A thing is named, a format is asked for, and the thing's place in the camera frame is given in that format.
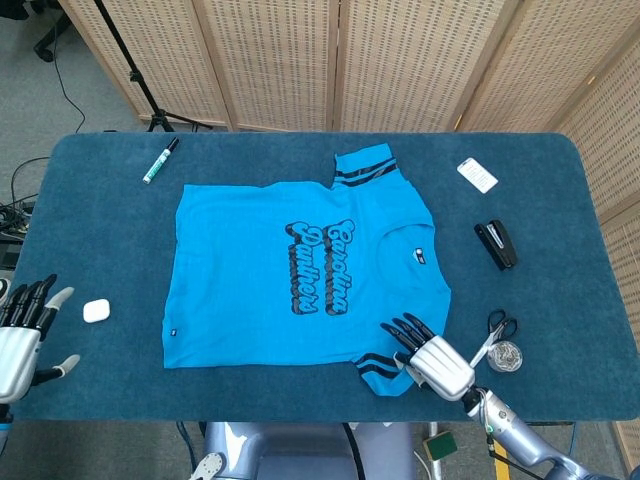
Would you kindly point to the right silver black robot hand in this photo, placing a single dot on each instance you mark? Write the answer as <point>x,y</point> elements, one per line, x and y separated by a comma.
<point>442,367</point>

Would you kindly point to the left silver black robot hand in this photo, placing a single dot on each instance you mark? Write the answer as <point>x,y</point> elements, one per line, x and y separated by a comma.
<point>17,360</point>

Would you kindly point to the blue printed T-shirt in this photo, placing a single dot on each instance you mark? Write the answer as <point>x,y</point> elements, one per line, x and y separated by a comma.
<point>250,275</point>

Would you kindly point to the round clear paper clip box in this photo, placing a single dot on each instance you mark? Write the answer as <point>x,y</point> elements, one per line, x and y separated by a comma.
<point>507,357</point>

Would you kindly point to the green yellow block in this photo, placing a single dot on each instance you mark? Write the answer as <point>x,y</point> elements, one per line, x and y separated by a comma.
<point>440,445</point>

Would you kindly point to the white earbuds case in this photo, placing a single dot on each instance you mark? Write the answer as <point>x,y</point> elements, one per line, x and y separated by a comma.
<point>97,310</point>

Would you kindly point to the silver metal table leg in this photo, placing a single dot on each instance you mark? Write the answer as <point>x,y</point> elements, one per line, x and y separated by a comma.
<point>435,470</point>

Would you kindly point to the black stapler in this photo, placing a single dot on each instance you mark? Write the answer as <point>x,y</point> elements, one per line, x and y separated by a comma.
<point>500,250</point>

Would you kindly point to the blue grey robot torso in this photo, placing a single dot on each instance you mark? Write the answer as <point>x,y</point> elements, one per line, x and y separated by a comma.
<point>300,450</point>

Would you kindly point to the white rectangular card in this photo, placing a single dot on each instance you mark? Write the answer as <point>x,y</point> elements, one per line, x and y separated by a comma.
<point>477,175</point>

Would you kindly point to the green white marker pen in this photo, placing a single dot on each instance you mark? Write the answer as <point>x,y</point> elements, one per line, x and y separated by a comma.
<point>157,165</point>

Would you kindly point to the black tripod stand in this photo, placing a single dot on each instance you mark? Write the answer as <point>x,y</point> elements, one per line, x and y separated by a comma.
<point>131,75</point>

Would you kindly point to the black office chair base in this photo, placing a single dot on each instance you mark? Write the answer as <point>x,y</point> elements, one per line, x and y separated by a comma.
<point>47,42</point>

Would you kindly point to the white perforated metal bracket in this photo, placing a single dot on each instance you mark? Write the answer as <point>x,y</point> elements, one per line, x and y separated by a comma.
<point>207,466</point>

